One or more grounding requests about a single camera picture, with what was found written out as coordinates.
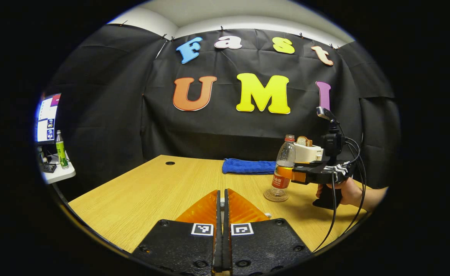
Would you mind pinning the green drink bottle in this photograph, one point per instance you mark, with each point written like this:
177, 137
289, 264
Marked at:
61, 151

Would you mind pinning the black backdrop cloth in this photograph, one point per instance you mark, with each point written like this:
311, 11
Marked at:
113, 96

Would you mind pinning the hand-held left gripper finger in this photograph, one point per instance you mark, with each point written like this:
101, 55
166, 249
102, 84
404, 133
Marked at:
227, 237
218, 237

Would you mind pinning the computer monitor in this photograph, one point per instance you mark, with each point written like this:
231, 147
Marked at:
47, 119

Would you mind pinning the clear plastic water bottle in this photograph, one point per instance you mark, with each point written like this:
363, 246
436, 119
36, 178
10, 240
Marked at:
286, 153

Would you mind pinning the blue towel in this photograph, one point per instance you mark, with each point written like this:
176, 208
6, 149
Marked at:
248, 166

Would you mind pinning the round woven coaster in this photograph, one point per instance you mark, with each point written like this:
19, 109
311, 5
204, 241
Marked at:
275, 198

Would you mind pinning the black keyboard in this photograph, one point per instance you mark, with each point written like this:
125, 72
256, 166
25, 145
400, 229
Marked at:
48, 168

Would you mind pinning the bread slice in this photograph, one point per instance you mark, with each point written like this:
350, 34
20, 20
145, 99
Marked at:
303, 141

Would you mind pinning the white side table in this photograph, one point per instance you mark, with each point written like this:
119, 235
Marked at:
61, 174

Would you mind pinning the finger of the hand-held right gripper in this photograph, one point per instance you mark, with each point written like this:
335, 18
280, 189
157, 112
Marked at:
286, 173

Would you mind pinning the white toaster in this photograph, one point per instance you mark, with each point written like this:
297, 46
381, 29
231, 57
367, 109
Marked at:
307, 153

